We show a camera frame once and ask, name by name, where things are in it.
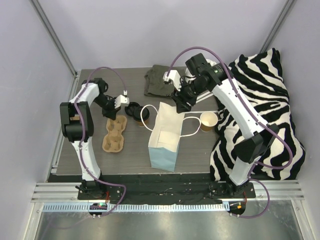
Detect brown paper coffee cup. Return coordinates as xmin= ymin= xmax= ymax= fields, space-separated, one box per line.
xmin=136 ymin=119 xmax=149 ymax=127

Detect brown cardboard cup carrier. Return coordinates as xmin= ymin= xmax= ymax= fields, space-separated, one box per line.
xmin=102 ymin=115 xmax=128 ymax=153

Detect light blue paper bag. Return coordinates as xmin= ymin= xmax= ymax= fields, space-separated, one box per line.
xmin=142 ymin=102 xmax=201 ymax=172

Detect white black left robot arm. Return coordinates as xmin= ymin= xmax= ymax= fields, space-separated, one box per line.
xmin=59 ymin=78 xmax=121 ymax=200

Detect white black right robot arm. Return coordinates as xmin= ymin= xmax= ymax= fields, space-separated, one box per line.
xmin=163 ymin=53 xmax=279 ymax=198

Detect white paper straws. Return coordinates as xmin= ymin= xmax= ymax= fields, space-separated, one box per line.
xmin=183 ymin=91 xmax=218 ymax=114

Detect white bucket hat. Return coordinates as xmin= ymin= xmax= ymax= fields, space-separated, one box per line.
xmin=184 ymin=58 xmax=217 ymax=77

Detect olive green folded cloth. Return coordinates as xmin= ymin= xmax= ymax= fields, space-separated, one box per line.
xmin=144 ymin=64 xmax=175 ymax=98

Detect zebra striped blanket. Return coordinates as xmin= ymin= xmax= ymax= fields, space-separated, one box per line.
xmin=210 ymin=48 xmax=306 ymax=181

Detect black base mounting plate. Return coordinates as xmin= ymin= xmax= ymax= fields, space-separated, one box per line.
xmin=76 ymin=173 xmax=256 ymax=205

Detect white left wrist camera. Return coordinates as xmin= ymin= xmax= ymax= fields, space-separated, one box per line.
xmin=114 ymin=94 xmax=130 ymax=109

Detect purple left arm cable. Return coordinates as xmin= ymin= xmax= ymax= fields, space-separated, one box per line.
xmin=73 ymin=66 xmax=128 ymax=216

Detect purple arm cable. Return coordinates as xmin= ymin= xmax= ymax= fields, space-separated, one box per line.
xmin=73 ymin=66 xmax=128 ymax=216
xmin=168 ymin=46 xmax=294 ymax=220

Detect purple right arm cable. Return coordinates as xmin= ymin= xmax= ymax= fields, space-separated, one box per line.
xmin=168 ymin=46 xmax=294 ymax=220

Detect white slotted cable duct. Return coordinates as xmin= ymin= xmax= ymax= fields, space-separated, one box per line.
xmin=42 ymin=202 xmax=230 ymax=213

